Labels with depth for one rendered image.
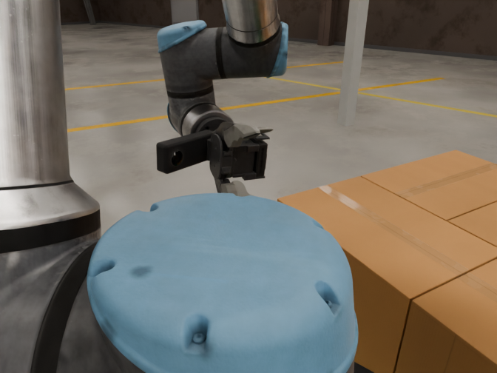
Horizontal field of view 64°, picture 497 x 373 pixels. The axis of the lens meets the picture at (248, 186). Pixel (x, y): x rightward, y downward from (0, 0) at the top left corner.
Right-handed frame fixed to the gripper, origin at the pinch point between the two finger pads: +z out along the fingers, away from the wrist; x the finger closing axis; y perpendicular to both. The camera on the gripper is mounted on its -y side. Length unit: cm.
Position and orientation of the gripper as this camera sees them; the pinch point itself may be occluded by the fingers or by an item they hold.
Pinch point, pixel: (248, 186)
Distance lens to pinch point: 54.0
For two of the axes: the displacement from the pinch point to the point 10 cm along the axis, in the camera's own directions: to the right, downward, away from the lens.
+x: -0.9, 8.9, 4.4
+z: 4.0, 4.3, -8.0
